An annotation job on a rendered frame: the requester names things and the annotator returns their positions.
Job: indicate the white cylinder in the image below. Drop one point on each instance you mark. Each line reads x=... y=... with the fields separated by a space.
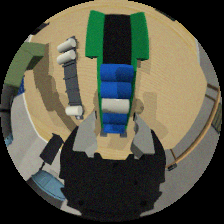
x=66 y=45
x=73 y=110
x=120 y=106
x=65 y=57

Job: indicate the blue plastic bar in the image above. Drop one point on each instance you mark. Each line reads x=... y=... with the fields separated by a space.
x=116 y=72
x=114 y=119
x=115 y=90
x=119 y=129

